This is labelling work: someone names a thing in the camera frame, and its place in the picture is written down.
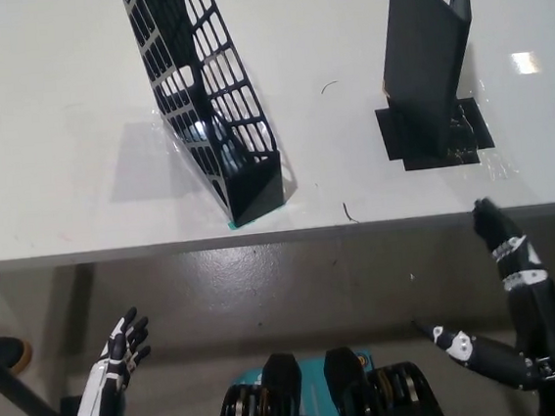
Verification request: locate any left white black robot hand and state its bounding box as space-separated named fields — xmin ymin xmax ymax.
xmin=60 ymin=305 xmax=160 ymax=416

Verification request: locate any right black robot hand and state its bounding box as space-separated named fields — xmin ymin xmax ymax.
xmin=401 ymin=190 xmax=555 ymax=400

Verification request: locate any black mesh file shelf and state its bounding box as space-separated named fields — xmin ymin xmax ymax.
xmin=118 ymin=0 xmax=289 ymax=237

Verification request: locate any black metal table leg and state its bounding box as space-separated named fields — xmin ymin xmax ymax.
xmin=0 ymin=315 xmax=86 ymax=416

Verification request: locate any black shoe tan sole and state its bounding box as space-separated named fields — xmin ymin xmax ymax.
xmin=0 ymin=332 xmax=36 ymax=384

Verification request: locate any black tape patch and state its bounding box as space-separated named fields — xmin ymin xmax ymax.
xmin=374 ymin=95 xmax=497 ymax=175

